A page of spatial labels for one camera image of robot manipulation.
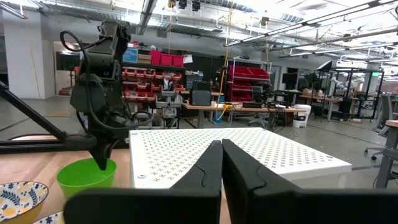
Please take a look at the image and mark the long wooden workbench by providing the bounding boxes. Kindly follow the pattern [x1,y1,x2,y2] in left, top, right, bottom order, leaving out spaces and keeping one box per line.
[181,101,308,129]

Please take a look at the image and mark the black softbox light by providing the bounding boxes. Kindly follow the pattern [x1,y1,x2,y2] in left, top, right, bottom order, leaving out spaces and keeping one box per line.
[315,59,333,74]

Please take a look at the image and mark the black box on workbench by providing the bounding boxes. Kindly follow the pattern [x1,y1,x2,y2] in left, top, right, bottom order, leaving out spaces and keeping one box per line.
[190,89,213,107]

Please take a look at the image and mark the white wire rack red bins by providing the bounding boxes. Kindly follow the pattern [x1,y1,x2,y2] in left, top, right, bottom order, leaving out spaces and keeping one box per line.
[226,57,272,103]

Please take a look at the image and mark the white perforated shelf riser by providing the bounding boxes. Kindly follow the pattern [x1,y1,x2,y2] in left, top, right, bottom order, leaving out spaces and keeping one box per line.
[129,127,353,190]

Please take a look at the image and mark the grey office chair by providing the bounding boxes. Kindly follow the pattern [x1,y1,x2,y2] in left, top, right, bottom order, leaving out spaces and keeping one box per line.
[364,94,395,161]

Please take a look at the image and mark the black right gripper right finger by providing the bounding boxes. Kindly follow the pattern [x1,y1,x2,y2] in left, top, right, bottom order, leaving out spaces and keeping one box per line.
[222,138,398,224]

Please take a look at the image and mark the yellow hanging power cord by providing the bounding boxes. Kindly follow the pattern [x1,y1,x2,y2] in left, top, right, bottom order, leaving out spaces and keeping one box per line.
[215,0,234,121]

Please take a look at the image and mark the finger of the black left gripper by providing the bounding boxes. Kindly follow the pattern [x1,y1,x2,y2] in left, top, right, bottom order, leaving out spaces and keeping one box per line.
[89,143,110,171]

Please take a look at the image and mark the wooden desk grey leg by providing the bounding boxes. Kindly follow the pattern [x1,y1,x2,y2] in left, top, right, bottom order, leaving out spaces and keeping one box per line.
[374,119,398,189]

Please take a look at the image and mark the black rack with red bins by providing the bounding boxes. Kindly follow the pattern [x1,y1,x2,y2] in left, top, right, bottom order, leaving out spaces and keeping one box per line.
[121,48,187,129]

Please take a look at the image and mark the white robot arms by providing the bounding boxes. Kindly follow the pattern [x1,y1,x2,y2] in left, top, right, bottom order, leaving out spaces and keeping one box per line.
[330,76,365,94]

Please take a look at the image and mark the white bucket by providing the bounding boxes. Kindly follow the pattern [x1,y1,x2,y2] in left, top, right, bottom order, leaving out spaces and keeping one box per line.
[292,104,312,129]

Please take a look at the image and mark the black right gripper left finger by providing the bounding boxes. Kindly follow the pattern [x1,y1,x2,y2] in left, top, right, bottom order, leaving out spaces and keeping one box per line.
[63,140,224,224]

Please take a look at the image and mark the yellow bowl blue floral inside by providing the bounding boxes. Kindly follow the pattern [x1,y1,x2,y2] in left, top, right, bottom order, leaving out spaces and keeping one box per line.
[32,211,65,224]
[0,181,50,224]

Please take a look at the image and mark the green plastic bowl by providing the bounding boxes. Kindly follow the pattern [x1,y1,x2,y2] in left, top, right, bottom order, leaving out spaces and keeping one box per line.
[56,157,118,199]

